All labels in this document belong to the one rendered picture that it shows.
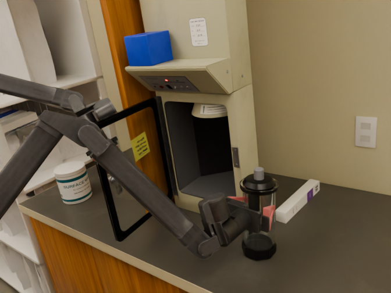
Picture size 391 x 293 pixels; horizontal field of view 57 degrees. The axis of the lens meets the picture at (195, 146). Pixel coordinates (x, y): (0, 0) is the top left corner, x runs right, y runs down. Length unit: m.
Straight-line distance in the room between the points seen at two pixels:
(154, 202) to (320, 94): 0.82
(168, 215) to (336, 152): 0.82
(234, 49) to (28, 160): 0.61
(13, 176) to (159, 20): 0.64
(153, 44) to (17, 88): 0.44
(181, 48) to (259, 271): 0.70
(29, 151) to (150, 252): 0.57
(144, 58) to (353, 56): 0.71
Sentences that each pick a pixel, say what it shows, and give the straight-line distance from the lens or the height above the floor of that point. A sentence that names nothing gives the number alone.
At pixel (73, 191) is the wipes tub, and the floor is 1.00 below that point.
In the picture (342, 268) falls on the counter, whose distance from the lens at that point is 1.11.
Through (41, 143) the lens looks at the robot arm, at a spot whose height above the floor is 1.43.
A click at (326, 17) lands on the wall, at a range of 1.37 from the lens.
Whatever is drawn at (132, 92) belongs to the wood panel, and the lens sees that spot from 1.26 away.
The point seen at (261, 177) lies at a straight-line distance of 1.02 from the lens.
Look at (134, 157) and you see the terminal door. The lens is 1.18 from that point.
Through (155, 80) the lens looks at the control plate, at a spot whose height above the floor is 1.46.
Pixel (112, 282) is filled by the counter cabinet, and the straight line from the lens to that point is 1.51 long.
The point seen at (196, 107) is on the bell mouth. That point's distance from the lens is 1.20.
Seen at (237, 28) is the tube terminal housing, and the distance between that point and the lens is 1.08.
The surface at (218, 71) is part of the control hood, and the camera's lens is 0.99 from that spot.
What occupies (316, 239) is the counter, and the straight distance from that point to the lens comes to 1.21.
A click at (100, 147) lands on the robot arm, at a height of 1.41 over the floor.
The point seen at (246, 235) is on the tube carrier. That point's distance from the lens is 1.09.
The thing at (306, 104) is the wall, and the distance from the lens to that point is 1.46.
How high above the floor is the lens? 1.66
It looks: 21 degrees down
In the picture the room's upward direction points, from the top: 8 degrees counter-clockwise
